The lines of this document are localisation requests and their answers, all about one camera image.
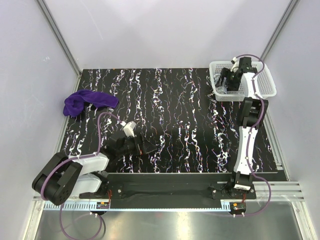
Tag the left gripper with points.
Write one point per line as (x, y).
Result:
(145, 147)

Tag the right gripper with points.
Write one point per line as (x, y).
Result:
(225, 72)

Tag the purple towel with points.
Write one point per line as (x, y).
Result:
(75, 103)

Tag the blue white patterned towel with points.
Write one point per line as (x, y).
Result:
(221, 90)

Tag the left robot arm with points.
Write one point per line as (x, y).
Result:
(64, 176)

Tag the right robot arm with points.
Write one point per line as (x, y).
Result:
(251, 114)

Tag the white plastic basket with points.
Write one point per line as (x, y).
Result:
(265, 83)

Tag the black marble pattern mat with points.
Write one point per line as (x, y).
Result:
(175, 109)

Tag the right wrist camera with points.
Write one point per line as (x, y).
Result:
(235, 63)

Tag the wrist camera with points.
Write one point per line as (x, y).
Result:
(129, 128)
(235, 63)

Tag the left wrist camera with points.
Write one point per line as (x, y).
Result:
(129, 128)

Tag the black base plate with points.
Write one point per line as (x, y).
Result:
(124, 185)

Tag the aluminium frame rail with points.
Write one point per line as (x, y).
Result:
(274, 190)

